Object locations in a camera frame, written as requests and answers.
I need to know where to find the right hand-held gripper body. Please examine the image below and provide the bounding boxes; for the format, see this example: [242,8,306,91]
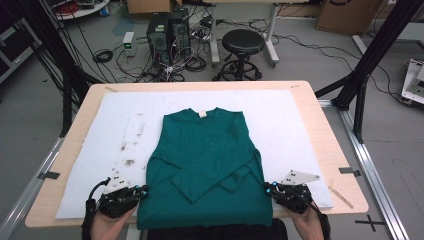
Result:
[273,169,321,215]

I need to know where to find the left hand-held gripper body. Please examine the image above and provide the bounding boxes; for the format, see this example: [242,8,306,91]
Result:
[96,169,140,219]

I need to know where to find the green long-sleeve shirt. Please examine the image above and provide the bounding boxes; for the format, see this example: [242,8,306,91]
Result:
[136,107,274,231]

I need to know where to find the person's left hand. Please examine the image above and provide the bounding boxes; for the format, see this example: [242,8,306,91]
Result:
[91,206,138,240]

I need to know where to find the person's right hand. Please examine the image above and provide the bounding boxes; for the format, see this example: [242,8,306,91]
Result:
[283,206,324,240]

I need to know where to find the thin wooden stick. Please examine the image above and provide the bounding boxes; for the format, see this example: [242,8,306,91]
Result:
[328,185,355,210]

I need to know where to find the white foam mat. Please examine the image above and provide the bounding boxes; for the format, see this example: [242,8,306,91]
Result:
[54,89,334,220]

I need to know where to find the black tape piece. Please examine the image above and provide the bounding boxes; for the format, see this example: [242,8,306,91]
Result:
[37,170,61,181]
[338,166,362,178]

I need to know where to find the person's dark clothing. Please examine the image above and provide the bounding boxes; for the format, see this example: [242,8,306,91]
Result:
[146,218,289,240]

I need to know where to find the black tape cross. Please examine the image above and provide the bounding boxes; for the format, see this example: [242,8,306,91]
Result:
[354,214,386,233]

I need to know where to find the black round stool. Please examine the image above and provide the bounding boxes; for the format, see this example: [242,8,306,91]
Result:
[212,28,267,82]

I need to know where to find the white box with green light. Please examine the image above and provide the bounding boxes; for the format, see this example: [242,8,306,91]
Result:
[122,31,136,57]

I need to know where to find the black computer tower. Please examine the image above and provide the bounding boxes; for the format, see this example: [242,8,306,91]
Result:
[146,13,172,64]
[169,8,192,56]

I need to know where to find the white flat device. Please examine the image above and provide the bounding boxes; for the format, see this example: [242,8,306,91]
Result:
[401,59,424,106]

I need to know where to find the large cardboard box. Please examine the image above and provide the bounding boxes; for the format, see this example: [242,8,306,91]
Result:
[315,0,384,36]

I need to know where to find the small cardboard box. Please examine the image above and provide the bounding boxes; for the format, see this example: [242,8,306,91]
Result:
[126,0,183,15]

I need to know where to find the round white table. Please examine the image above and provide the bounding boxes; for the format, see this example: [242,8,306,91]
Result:
[46,0,111,21]

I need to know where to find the black shelf unit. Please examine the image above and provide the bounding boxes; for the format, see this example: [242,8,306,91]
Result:
[0,19,34,84]

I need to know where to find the left hand-held gripper black cable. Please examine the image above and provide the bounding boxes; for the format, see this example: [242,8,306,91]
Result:
[81,178,112,240]

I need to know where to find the hand-held gripper black cable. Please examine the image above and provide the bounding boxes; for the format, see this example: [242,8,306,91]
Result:
[299,193,332,240]
[81,178,112,240]

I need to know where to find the right hand-held gripper black cable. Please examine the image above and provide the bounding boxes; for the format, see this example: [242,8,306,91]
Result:
[299,193,332,240]

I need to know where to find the aluminium rail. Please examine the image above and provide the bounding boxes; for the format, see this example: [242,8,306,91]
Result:
[318,99,411,240]
[0,136,64,240]

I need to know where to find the black metal stand with cables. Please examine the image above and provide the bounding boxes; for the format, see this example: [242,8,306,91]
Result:
[6,0,104,138]

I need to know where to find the tangle of floor cables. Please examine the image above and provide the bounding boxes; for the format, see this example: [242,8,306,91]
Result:
[113,46,208,84]

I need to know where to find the coiled black cable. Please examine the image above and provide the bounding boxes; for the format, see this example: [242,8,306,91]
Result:
[93,49,114,64]

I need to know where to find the white desk frame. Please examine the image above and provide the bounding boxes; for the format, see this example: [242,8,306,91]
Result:
[203,0,313,68]

